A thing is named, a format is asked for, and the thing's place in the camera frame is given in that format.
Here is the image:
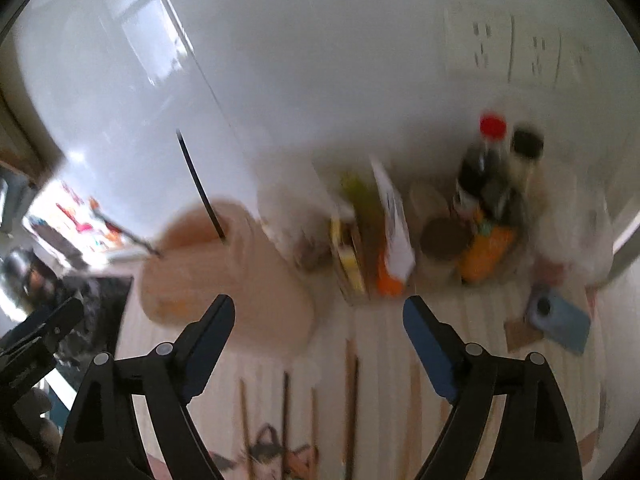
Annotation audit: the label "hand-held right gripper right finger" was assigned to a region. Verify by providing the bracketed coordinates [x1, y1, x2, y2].
[402, 295, 586, 480]

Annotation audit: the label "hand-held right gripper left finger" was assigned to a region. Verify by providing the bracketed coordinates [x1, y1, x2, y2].
[52, 294, 236, 480]

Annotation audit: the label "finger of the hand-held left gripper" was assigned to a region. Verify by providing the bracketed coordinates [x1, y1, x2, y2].
[0, 297, 84, 361]

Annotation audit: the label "light wooden chopstick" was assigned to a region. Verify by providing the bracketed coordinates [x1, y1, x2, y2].
[404, 372, 423, 476]

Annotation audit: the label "beige utensil holder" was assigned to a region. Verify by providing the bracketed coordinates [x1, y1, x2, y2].
[141, 200, 316, 357]

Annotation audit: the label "black stove top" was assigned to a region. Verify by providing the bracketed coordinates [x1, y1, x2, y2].
[52, 275, 135, 373]

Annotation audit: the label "striped printed tablecloth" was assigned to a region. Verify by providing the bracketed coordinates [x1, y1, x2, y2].
[114, 270, 618, 480]

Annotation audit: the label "metal kettle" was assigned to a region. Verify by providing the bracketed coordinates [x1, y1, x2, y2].
[1, 249, 53, 313]

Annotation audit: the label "teal object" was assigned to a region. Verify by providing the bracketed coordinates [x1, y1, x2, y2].
[47, 395, 77, 428]

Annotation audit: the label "brown wooden chopstick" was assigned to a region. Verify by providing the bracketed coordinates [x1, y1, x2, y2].
[239, 379, 252, 448]

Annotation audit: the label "brown card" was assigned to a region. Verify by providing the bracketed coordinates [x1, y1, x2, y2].
[504, 317, 545, 352]

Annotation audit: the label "colourful kitchen items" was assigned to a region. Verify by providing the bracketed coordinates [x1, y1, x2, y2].
[27, 180, 151, 267]

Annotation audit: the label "jar with brown lid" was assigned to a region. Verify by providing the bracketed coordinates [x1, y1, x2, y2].
[419, 217, 471, 281]

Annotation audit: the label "orange snack packet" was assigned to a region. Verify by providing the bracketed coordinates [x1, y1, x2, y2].
[459, 210, 518, 283]

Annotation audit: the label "silver metal utensil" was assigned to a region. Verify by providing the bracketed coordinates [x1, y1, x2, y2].
[92, 208, 162, 259]

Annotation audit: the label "metal range hood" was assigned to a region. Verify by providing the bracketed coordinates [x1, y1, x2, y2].
[0, 167, 38, 233]

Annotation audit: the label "white and orange carton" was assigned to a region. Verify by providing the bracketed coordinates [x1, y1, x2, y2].
[370, 157, 417, 297]

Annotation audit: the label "blue phone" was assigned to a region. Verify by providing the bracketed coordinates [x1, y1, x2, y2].
[524, 282, 592, 356]

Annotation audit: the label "pale plastic jar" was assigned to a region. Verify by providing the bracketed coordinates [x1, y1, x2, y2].
[409, 180, 453, 223]

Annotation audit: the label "yellow green packet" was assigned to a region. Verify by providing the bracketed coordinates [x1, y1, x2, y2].
[340, 172, 381, 226]

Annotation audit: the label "dark sauce bottle red cap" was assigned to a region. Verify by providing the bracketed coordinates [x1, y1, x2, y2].
[452, 114, 508, 221]

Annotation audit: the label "clear plastic bag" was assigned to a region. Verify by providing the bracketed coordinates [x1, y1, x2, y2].
[532, 195, 617, 292]

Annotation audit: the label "white plastic bag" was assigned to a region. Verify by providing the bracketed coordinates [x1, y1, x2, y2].
[257, 157, 331, 266]

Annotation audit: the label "dark bottle black cap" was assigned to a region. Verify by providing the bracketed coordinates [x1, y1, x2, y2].
[502, 130, 546, 226]

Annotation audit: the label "wooden wall cabinet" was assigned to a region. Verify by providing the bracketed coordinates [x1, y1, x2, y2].
[0, 92, 68, 183]

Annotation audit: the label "white wall socket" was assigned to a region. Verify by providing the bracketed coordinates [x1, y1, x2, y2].
[444, 4, 516, 81]
[514, 22, 562, 92]

